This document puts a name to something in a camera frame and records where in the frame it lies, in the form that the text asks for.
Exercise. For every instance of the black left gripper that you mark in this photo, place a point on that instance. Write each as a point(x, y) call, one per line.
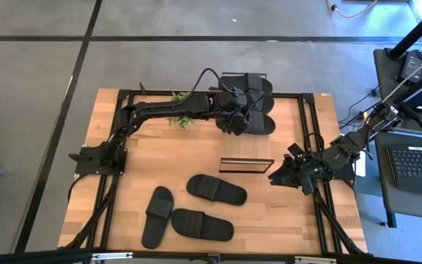
point(234, 104)

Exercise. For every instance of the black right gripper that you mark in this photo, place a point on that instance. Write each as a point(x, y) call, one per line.
point(311, 170)

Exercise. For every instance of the dark grey backpack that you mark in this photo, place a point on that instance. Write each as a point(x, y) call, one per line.
point(203, 224)

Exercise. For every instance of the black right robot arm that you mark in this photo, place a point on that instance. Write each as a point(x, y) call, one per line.
point(346, 146)

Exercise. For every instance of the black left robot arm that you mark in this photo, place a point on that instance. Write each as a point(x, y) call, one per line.
point(167, 106)

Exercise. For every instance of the green plant in white pot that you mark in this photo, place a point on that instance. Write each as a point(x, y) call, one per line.
point(181, 121)

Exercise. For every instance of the grey side desk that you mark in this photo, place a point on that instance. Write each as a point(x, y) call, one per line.
point(409, 209)

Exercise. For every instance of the black keyboard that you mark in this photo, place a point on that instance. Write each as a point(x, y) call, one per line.
point(416, 168)

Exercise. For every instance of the black power adapter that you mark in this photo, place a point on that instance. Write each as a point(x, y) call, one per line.
point(412, 66)

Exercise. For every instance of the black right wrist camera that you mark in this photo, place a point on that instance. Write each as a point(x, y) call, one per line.
point(294, 150)

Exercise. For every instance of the wooden shelf with black frame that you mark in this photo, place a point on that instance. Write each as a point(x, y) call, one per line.
point(247, 146)

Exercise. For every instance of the black aluminium rig frame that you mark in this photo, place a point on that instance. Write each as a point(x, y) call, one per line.
point(306, 121)

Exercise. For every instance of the silver aluminium bracket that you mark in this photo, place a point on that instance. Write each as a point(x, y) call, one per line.
point(112, 256)
point(315, 260)

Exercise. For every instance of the black rig post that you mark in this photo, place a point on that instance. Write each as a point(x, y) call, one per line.
point(416, 31)

